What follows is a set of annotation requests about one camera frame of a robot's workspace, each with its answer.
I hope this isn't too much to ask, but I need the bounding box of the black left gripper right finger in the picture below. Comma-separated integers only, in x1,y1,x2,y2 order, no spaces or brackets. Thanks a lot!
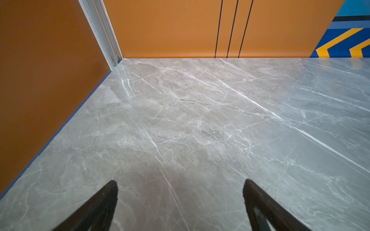
243,179,310,231

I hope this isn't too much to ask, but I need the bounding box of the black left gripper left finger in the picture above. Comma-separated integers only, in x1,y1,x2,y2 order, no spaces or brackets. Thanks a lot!
54,180,118,231

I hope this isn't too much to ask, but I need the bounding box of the aluminium corner post left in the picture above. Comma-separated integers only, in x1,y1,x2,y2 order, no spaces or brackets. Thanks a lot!
79,0,123,70

